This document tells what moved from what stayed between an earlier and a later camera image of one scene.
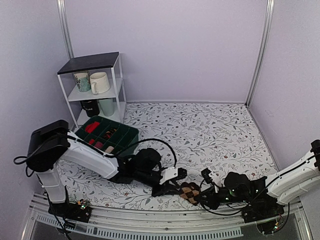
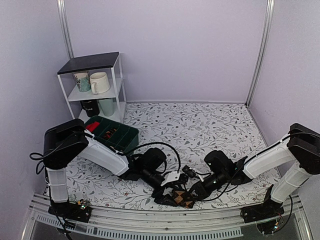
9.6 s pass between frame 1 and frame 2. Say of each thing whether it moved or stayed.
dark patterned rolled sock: stayed
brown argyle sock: moved
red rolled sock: stayed
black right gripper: moved
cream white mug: stayed
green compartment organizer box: stayed
